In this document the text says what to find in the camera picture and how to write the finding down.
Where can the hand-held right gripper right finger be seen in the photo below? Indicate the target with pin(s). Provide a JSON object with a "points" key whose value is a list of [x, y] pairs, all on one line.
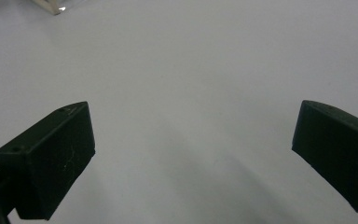
{"points": [[338, 155]]}

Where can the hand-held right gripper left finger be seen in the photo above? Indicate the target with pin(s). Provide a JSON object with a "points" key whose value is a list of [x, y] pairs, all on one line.
{"points": [[46, 161]]}

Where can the clear plastic box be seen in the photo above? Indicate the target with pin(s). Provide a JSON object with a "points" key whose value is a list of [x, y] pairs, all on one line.
{"points": [[51, 5]]}

